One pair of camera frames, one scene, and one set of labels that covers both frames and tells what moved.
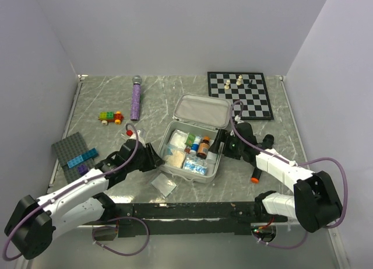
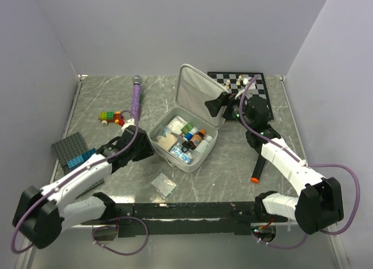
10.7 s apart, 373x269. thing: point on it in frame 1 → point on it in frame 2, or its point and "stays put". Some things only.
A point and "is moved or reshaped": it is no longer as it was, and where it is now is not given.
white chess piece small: (227, 86) stays put
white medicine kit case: (186, 149) is moved or reshaped
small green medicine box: (190, 139) → (187, 128)
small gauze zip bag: (164, 184) stays put
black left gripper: (154, 160) → (148, 149)
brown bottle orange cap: (204, 147) → (197, 137)
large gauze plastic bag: (179, 140) → (176, 124)
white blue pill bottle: (195, 145) → (189, 136)
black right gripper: (221, 137) → (225, 99)
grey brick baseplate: (68, 149) stays put
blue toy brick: (90, 154) stays put
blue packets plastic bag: (196, 164) → (186, 157)
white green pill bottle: (211, 158) → (201, 146)
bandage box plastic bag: (175, 160) → (166, 142)
